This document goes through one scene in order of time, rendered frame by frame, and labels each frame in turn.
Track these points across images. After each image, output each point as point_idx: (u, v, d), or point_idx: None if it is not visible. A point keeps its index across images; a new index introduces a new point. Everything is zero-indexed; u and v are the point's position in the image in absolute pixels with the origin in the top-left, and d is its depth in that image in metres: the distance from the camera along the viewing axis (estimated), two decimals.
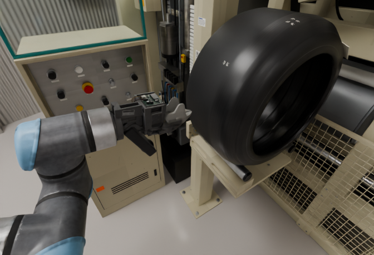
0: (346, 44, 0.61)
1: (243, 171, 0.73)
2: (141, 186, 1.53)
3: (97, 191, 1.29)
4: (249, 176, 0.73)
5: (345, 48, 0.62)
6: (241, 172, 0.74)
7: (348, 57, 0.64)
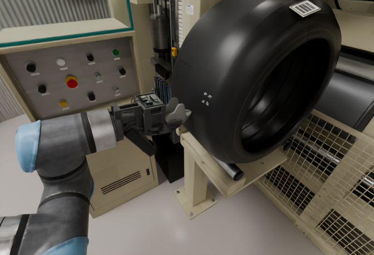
0: (299, 13, 0.41)
1: (237, 167, 0.69)
2: (133, 186, 1.48)
3: None
4: (241, 175, 0.68)
5: (302, 11, 0.41)
6: (235, 167, 0.69)
7: (319, 9, 0.42)
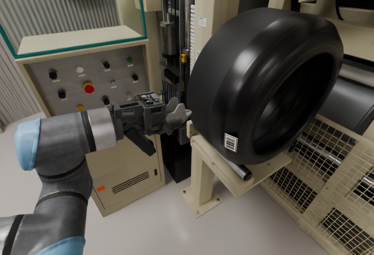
0: (231, 150, 0.57)
1: (247, 168, 0.74)
2: (142, 186, 1.53)
3: (98, 190, 1.30)
4: (250, 176, 0.74)
5: (232, 147, 0.56)
6: (245, 168, 0.74)
7: (237, 140, 0.53)
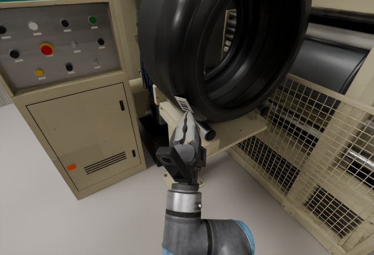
0: None
1: (202, 136, 0.67)
2: (119, 168, 1.45)
3: (68, 169, 1.22)
4: (210, 137, 0.66)
5: (187, 108, 0.55)
6: (202, 136, 0.68)
7: (186, 101, 0.51)
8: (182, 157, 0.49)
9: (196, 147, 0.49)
